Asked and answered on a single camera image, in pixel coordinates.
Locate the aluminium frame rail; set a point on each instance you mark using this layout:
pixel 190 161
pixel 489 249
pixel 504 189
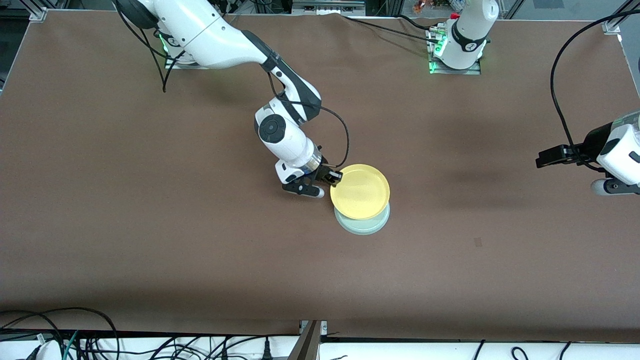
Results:
pixel 327 6

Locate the brown table cover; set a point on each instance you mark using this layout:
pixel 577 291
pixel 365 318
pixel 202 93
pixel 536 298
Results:
pixel 320 275

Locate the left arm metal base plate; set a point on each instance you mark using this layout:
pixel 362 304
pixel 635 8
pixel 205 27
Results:
pixel 475 71

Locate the aluminium profile post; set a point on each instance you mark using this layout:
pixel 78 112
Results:
pixel 306 345

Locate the white lower shelf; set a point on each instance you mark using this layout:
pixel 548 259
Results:
pixel 425 351

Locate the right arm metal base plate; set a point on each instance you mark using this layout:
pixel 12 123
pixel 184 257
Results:
pixel 172 65

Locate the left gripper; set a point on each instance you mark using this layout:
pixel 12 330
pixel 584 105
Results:
pixel 588 145

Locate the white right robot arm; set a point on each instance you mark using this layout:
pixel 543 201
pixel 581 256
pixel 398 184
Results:
pixel 215 40

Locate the silver corner bracket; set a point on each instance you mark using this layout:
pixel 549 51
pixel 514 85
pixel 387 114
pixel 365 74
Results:
pixel 611 27
pixel 39 14

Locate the yellow round plate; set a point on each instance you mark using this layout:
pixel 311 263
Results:
pixel 360 192

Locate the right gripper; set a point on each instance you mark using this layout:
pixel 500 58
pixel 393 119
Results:
pixel 321 172

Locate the pale green round plate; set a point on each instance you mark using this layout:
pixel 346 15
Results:
pixel 362 227

